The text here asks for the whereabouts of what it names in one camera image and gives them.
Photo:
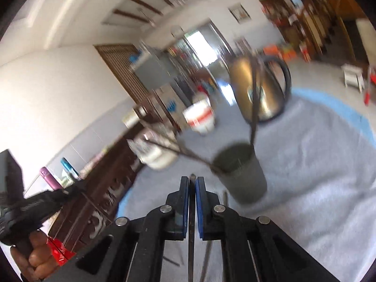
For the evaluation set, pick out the clear plastic bag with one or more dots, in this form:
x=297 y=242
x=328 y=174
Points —
x=144 y=144

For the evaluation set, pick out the blue bag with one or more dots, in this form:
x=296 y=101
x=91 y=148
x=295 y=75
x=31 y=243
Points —
x=135 y=58

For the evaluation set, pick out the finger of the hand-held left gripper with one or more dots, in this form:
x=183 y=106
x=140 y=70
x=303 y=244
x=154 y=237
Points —
x=50 y=199

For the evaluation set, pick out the round wall clock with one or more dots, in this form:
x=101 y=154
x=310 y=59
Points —
x=177 y=31

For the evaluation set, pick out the wooden shelf unit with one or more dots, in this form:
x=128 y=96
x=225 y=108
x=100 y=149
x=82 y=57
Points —
x=293 y=14

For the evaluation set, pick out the pink bottle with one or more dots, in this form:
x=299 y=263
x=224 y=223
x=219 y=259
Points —
x=50 y=179

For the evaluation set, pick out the orange boxes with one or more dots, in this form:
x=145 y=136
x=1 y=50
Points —
x=279 y=52

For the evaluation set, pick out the person's left hand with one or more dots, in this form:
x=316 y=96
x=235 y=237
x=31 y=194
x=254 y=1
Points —
x=38 y=255

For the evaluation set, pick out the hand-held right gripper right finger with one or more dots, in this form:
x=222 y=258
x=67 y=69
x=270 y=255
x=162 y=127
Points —
x=201 y=211

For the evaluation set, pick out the glass cabinet with bottles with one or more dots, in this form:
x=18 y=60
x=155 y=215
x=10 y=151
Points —
x=185 y=61

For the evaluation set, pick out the grey table cloth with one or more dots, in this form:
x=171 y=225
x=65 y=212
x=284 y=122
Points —
x=308 y=167

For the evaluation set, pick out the blue bottle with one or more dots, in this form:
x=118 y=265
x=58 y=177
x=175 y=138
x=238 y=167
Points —
x=69 y=169

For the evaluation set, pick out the carved wooden bench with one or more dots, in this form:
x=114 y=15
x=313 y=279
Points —
x=100 y=188

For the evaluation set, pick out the blue table cover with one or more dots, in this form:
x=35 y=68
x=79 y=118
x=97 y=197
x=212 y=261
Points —
x=337 y=102

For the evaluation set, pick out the gold electric kettle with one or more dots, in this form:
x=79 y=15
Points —
x=273 y=100

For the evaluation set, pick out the grey refrigerator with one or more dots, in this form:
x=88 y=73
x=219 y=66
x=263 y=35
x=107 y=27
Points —
x=152 y=70

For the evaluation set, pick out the wooden door with striped curtain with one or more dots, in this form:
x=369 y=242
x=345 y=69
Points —
x=120 y=67

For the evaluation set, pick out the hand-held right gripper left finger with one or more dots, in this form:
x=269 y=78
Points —
x=183 y=211

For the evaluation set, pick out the framed wall picture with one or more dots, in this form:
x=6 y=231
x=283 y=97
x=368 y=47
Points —
x=239 y=13

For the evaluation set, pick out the dark green utensil holder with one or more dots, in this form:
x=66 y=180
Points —
x=246 y=179

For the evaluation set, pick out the red plastic packet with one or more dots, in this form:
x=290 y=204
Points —
x=63 y=252

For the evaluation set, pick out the red and white bucket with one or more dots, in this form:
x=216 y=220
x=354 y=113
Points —
x=199 y=117

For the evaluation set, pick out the white stool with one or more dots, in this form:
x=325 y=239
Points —
x=352 y=76

